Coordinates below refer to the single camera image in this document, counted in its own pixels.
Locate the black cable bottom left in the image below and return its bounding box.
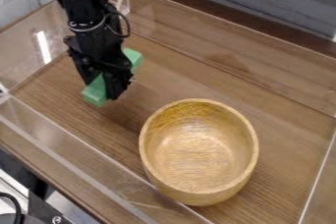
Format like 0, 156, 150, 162
0, 191, 25, 224

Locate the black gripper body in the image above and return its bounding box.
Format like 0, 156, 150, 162
62, 28, 130, 70

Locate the clear acrylic corner bracket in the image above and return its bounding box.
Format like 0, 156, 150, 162
109, 0, 129, 16

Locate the green rectangular block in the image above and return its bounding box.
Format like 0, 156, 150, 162
81, 48, 144, 107

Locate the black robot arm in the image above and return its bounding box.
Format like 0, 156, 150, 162
56, 0, 132, 100

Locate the clear acrylic tray wall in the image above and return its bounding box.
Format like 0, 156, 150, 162
0, 93, 212, 224

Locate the brown wooden bowl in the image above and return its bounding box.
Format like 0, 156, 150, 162
138, 98, 260, 206

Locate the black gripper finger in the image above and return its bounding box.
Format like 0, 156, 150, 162
72, 58, 102, 84
102, 68, 132, 100

